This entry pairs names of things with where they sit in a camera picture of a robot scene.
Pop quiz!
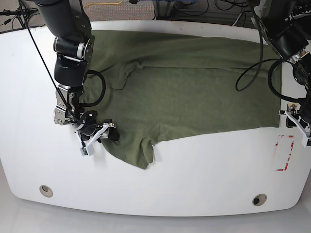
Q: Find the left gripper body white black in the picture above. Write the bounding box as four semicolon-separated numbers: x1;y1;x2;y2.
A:
279;103;311;147

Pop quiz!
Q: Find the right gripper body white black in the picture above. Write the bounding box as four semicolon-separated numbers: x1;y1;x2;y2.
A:
75;119;117;156

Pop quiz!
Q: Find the olive green T-shirt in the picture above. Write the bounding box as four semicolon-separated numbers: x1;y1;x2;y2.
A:
90;31;281;169

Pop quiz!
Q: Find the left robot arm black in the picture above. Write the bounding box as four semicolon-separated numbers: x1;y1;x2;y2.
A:
250;0;311;147

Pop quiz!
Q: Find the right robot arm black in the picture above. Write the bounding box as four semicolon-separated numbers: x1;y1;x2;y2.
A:
35;0;120;156

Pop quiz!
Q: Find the red tape rectangle marking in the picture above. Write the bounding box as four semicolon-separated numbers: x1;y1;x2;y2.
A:
272;135;294;171

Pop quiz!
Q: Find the black tripod stand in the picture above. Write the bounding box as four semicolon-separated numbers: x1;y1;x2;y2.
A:
0;2;39;30

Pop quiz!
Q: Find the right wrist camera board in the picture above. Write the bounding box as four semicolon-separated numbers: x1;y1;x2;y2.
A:
80;148;88;156

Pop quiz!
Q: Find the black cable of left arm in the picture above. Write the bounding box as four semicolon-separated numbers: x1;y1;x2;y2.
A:
235;0;307;103

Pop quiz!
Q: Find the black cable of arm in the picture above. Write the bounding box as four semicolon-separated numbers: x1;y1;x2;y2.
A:
235;0;307;103
18;0;106;127

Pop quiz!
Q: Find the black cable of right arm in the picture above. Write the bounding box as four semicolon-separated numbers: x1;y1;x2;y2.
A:
18;0;106;127

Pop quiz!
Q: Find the left table cable grommet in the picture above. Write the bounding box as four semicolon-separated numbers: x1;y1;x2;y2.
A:
39;185;53;198

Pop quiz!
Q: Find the table cable grommet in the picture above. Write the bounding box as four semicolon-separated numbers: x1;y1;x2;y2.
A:
39;185;53;198
252;194;267;206

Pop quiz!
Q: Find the right table cable grommet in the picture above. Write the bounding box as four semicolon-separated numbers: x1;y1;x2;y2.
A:
252;194;267;206

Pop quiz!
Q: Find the yellow cable on floor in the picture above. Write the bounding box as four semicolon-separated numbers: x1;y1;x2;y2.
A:
82;0;124;9

